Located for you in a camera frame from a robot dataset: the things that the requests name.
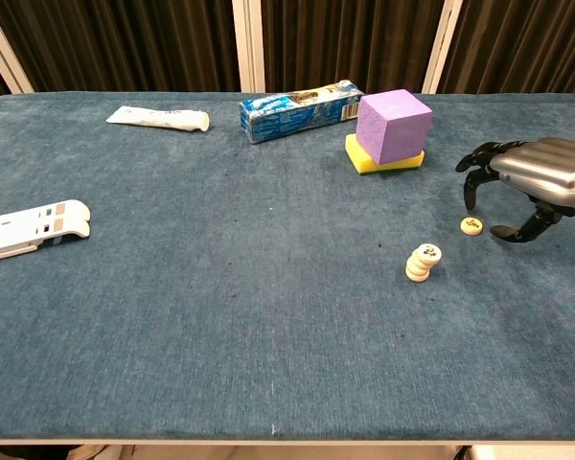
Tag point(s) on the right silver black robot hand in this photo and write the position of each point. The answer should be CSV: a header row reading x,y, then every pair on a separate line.
x,y
551,167

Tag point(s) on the round chess piece black character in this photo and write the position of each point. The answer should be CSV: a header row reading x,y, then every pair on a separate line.
x,y
430,251

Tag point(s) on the round chess piece red character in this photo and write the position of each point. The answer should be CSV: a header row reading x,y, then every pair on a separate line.
x,y
420,263
417,270
471,226
416,277

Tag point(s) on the purple foam cube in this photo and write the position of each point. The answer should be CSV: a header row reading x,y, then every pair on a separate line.
x,y
393,127

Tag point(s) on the yellow green sponge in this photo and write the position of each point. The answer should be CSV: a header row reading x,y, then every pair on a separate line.
x,y
361,160

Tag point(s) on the blue toothpaste box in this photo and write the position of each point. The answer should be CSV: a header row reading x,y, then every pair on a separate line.
x,y
292,115

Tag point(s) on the blue table cloth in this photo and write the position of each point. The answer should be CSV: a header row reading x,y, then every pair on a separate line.
x,y
220,287

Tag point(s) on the white toothpaste tube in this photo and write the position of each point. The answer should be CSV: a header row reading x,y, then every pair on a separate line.
x,y
158,118

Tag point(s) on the dark brown curtain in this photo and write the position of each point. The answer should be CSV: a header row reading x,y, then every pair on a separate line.
x,y
124,43

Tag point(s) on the white plastic folding stand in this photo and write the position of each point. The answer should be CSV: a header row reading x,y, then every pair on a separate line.
x,y
24,232

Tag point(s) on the white slanted frame post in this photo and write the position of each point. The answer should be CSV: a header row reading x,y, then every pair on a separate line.
x,y
2,45
441,48

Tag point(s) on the white wide frame post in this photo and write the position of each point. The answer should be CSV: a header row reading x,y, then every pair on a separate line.
x,y
249,45

